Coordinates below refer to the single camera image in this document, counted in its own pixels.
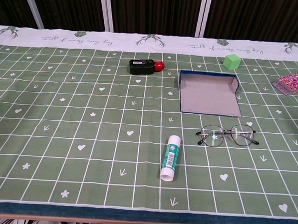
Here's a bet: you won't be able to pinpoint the black bottle red cap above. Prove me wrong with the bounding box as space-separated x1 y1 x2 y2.
128 58 166 77

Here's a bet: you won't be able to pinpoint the grey glasses case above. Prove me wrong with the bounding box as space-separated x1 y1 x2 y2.
177 70 245 119

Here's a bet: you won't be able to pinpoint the pink patterned box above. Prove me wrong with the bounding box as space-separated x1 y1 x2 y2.
271 71 298 97

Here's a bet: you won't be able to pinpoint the white partition post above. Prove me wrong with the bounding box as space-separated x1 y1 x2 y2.
97 0 116 33
193 0 214 39
18 0 47 30

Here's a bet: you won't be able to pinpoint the dark blue table cover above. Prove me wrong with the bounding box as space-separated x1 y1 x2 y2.
0 200 298 224

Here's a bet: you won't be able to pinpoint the green cube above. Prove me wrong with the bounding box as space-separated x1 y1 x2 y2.
222 53 242 71

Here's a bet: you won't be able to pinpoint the thin wire-frame eyeglasses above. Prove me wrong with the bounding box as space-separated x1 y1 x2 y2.
194 122 261 150

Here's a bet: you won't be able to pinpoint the white green glue stick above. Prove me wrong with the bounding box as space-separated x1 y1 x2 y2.
159 134 182 183

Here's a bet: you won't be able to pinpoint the green grid tablecloth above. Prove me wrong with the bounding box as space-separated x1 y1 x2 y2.
0 25 298 219

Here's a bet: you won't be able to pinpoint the dark pleated curtain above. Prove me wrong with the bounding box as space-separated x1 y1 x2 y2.
0 0 298 43

